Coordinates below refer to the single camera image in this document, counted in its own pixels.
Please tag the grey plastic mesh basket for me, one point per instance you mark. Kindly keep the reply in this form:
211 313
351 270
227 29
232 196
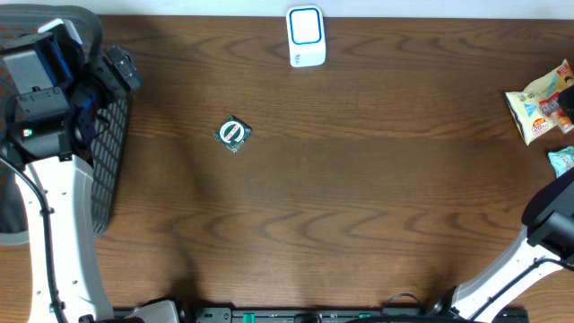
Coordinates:
21 19

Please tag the yellow snack packet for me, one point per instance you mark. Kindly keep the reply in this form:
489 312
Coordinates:
533 107

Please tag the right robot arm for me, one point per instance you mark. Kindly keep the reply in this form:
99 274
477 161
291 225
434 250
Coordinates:
544 244

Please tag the light green snack packet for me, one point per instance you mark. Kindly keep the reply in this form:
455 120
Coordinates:
562 160

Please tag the orange snack packet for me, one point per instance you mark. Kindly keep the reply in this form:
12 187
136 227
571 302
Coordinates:
562 121

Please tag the white barcode scanner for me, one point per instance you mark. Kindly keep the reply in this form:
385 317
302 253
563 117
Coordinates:
306 36

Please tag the dark snack packet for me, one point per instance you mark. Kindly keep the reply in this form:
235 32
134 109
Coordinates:
233 133

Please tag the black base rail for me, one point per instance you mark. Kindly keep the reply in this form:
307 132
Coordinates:
227 315

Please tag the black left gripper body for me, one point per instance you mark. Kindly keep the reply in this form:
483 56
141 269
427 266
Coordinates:
83 106

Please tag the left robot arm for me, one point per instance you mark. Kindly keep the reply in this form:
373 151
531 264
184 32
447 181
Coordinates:
61 94

